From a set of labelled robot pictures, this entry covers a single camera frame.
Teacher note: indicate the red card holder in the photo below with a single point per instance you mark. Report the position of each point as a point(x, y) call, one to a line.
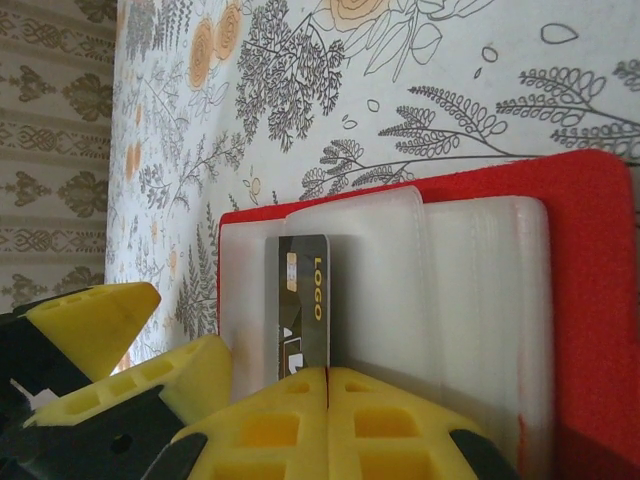
point(590, 300)

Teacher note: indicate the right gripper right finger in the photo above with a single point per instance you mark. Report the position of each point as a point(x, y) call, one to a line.
point(395, 430)

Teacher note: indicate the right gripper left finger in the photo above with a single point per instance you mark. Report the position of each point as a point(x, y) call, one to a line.
point(270, 430)

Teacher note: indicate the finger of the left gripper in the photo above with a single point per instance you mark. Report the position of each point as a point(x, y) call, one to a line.
point(150, 380)
point(100, 325)

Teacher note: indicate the black VIP card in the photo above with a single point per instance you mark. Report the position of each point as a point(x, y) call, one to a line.
point(305, 300)

